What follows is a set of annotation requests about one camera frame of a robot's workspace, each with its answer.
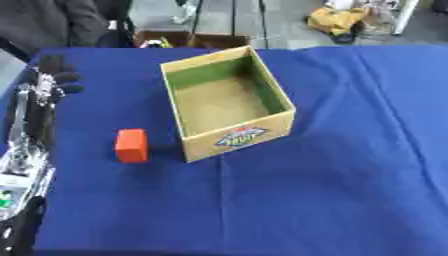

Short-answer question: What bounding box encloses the white post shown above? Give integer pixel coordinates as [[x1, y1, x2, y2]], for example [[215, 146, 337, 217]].
[[390, 0, 422, 36]]

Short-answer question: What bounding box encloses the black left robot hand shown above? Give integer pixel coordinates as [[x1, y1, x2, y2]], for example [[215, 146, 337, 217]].
[[22, 54, 86, 148]]

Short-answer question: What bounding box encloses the brown cardboard box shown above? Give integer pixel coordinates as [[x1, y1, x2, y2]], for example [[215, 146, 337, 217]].
[[133, 30, 252, 50]]

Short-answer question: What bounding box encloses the tan cardboard box green inside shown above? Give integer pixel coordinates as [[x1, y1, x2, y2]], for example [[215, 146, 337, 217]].
[[159, 45, 298, 164]]

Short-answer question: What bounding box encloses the yellow and black bag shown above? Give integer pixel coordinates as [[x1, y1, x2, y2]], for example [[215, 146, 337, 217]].
[[304, 5, 371, 44]]

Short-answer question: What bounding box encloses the person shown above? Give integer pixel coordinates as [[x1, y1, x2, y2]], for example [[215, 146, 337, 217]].
[[0, 0, 137, 63]]

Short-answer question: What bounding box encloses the orange rectangular block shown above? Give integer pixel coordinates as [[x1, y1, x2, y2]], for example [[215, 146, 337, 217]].
[[113, 128, 151, 164]]

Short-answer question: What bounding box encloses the black tripod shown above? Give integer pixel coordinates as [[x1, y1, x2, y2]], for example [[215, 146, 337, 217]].
[[185, 0, 272, 50]]

